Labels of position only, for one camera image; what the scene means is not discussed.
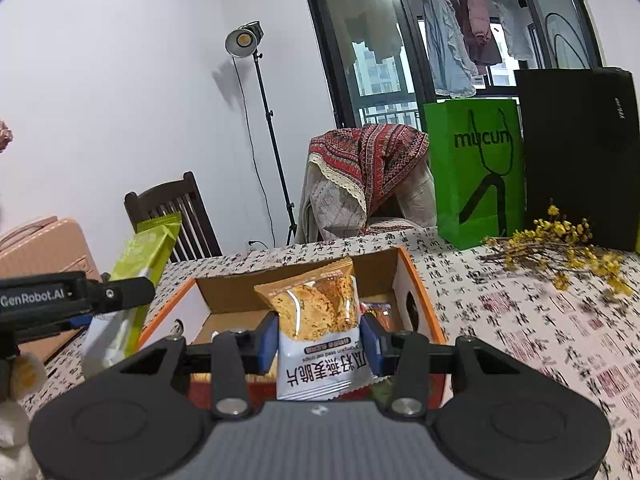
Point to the yellow dried flower branch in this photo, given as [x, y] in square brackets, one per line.
[558, 251]

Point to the dark wooden chair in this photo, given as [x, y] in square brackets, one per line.
[182, 203]

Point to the dried pink roses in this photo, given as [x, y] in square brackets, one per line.
[6, 136]

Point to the white gold oat crisp packet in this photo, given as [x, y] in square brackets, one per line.
[320, 354]

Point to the calligraphy print tablecloth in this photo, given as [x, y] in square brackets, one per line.
[575, 337]

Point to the pink small suitcase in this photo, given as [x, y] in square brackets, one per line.
[46, 245]

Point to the hanging light blue garment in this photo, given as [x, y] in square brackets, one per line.
[451, 67]

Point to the red patterned blanket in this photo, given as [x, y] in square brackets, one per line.
[369, 162]

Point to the green paper shopping bag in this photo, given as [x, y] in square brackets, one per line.
[477, 162]

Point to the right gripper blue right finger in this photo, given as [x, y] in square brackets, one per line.
[381, 348]

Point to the hanging pink jacket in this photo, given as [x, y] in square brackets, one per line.
[474, 19]

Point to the black paper shopping bag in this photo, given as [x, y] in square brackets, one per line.
[581, 141]

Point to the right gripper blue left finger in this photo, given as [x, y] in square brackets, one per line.
[259, 346]

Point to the orange cardboard pumpkin box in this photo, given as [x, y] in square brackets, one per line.
[205, 307]

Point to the green white snack bar packet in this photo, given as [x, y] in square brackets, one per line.
[114, 335]

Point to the large red chips bag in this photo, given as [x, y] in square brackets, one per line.
[385, 313]

